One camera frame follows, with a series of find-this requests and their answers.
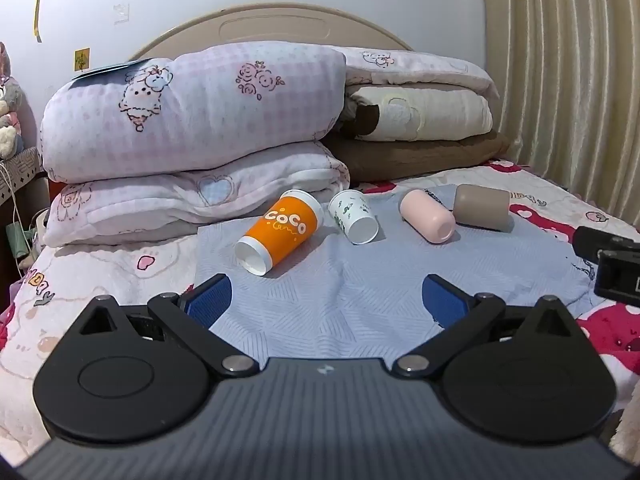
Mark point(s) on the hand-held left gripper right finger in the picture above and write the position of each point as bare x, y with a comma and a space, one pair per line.
442, 301

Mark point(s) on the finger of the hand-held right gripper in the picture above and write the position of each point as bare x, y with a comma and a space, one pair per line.
592, 243

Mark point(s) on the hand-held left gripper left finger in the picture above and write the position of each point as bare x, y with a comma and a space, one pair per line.
210, 299

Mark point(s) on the pink cup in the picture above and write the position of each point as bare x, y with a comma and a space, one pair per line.
426, 216

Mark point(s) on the taupe cup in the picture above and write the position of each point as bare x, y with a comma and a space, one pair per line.
480, 207

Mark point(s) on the orange paper cup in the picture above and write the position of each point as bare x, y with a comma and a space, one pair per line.
285, 230

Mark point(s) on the white cup with green print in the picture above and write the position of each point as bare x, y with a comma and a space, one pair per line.
351, 216

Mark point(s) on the pink quilt with hearts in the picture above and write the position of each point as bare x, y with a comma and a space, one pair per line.
150, 200

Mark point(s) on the light blue cloth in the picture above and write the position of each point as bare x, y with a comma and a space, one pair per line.
325, 285

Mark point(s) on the brown blanket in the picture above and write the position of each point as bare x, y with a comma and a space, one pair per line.
425, 157

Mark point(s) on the cream curtain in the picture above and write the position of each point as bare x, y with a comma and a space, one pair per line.
565, 85

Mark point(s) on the pink checked quilt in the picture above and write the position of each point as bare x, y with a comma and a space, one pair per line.
200, 110

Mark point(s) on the cream blanket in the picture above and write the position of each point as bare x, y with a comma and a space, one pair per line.
440, 110

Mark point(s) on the green charger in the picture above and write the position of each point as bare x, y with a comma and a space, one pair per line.
19, 240

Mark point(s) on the bedside shelf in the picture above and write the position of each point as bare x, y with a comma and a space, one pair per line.
20, 170

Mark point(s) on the pink and white blanket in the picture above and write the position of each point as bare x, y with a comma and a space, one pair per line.
425, 70

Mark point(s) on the plush toys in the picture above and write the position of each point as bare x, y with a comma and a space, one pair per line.
9, 110

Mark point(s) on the beige headboard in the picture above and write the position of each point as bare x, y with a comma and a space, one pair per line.
280, 25

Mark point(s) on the yellow wall sticker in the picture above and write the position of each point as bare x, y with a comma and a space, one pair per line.
82, 59

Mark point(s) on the clear wall hook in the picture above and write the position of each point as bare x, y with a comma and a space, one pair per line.
121, 14

